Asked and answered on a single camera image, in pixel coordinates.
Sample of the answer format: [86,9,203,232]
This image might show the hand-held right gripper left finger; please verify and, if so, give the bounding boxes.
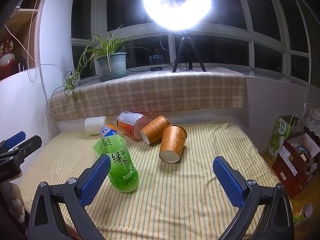
[28,154,112,240]

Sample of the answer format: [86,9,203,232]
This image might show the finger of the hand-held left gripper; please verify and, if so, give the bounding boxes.
[0,131,27,153]
[0,135,42,166]

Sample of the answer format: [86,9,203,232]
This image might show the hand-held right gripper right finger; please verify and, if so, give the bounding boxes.
[213,156,294,240]

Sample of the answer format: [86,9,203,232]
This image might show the orange paper cup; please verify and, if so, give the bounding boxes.
[139,115,170,145]
[159,124,188,163]

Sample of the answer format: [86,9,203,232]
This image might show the green tea bottle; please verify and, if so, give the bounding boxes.
[94,135,140,194]

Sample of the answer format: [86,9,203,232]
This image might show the beige plush toy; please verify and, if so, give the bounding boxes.
[0,182,25,224]

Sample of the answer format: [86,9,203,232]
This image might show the orange soda bottle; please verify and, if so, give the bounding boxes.
[100,124,118,138]

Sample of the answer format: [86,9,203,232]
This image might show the white plastic bottle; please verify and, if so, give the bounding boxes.
[84,116,108,133]

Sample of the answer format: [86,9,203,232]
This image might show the yellow striped cloth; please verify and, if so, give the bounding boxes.
[19,120,283,240]

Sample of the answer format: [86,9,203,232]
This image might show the red cardboard box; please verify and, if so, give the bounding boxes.
[271,133,320,199]

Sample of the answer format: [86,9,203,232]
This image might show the clear jar with orange label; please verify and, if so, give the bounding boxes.
[117,111,153,140]

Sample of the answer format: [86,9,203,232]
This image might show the green paper bag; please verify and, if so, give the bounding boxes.
[266,115,304,162]

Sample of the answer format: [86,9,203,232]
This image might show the green drink bottle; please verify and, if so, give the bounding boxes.
[292,202,313,227]

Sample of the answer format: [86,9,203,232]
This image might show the red ornament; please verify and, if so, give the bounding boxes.
[0,39,19,77]

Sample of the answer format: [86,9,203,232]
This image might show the white lace cloth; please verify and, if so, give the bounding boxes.
[302,106,320,138]

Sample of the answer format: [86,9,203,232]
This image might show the beige plaid cloth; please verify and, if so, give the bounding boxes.
[49,67,247,122]

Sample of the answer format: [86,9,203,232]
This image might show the potted spider plant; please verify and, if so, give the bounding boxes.
[51,25,152,105]

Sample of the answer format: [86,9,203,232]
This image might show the wooden shelf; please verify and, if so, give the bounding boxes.
[0,0,48,82]

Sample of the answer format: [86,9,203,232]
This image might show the black tripod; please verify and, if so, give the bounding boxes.
[172,30,207,73]

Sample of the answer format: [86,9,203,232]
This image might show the white bead chain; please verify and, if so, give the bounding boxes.
[26,0,42,82]

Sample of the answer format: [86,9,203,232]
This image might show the black cable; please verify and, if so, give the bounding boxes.
[126,60,175,72]

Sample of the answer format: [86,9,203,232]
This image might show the white window frame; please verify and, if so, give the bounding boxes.
[71,0,312,85]

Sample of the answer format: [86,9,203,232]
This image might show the white ring light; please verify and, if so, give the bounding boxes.
[142,0,212,32]

